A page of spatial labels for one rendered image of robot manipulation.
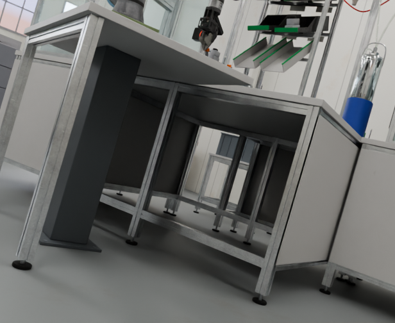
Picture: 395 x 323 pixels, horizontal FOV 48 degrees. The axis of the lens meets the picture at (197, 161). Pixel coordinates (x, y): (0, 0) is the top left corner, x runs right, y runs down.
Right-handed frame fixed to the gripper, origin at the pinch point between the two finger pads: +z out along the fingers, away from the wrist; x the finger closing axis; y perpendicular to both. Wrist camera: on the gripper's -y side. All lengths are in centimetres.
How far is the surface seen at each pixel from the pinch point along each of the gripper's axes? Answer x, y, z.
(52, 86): -91, 14, 39
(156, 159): 2, 16, 63
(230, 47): -60, -116, -41
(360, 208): 85, -57, 57
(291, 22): 43.3, -0.5, -17.3
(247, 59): 22.4, -6.3, 0.9
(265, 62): 35.7, -1.5, 2.8
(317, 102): 73, 17, 22
